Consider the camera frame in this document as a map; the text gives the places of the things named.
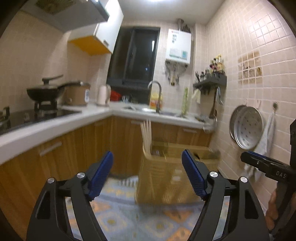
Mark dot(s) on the white and yellow wall cabinet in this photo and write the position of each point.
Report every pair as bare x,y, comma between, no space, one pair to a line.
104,37

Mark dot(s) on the yellow dish soap bottle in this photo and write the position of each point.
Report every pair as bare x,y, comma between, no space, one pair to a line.
154,102

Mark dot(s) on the tall green patterned bottle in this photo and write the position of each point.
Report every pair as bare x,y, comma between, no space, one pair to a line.
185,102

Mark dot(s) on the pale hanging cloth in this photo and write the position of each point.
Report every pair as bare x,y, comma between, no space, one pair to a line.
196,96

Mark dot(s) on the black wall shelf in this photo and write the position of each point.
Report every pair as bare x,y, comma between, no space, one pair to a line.
209,84

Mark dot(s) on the beige rice cooker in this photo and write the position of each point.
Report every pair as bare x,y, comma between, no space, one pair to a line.
77,95

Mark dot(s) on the black stove pan support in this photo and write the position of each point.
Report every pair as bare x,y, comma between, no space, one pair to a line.
45,106

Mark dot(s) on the white hanging towel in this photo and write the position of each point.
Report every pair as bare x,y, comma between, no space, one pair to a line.
266,139

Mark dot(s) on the black glass cooktop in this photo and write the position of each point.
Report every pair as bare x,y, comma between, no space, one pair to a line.
34,117

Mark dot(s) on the white electric kettle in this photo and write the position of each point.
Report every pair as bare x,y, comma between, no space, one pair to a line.
103,95

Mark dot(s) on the round steel steamer tray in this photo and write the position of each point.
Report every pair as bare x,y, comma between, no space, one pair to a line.
248,128

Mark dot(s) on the water heater pipes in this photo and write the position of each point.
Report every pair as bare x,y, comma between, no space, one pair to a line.
173,73

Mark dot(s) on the person's right hand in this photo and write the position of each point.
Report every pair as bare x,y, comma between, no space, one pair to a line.
272,208

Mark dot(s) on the metal wall hook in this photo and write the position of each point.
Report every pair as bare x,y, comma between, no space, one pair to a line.
275,106

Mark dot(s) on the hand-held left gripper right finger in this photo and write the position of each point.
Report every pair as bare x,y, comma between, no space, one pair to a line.
193,176

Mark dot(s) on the white gas water heater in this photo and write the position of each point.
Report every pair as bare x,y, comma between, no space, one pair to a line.
179,46

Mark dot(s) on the hanging metal ladle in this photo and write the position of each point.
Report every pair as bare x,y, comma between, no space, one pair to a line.
212,120

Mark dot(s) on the dark kitchen window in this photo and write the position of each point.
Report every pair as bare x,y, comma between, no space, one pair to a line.
134,55

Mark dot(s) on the grey range hood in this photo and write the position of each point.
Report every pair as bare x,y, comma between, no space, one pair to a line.
69,14

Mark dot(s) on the steel kitchen faucet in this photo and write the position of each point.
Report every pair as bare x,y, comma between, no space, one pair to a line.
158,97

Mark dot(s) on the metal flue pipe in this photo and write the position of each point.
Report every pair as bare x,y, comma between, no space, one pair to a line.
182,24

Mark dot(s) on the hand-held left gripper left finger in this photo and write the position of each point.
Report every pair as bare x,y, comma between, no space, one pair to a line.
101,176

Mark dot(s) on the blue patterned rug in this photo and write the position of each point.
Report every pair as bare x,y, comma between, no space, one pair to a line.
138,220

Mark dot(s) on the row of seasoning bottles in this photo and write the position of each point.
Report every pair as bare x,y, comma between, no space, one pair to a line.
216,67

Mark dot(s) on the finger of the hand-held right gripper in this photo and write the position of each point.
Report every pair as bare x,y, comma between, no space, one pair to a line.
266,166

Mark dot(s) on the black frying pan with lid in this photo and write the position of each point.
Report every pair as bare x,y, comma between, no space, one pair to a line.
44,91

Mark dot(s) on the white kitchen countertop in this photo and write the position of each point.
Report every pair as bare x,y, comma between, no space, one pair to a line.
46,129

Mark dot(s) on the steel kitchen sink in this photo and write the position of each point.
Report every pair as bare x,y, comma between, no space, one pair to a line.
148,109

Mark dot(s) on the beige slatted utensil basket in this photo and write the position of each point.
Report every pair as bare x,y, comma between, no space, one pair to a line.
161,176

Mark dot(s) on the red plastic container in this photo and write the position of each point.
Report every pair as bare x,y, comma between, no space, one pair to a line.
115,96

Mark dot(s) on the wooden kitchen cabinets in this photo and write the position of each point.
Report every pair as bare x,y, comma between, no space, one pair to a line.
69,143

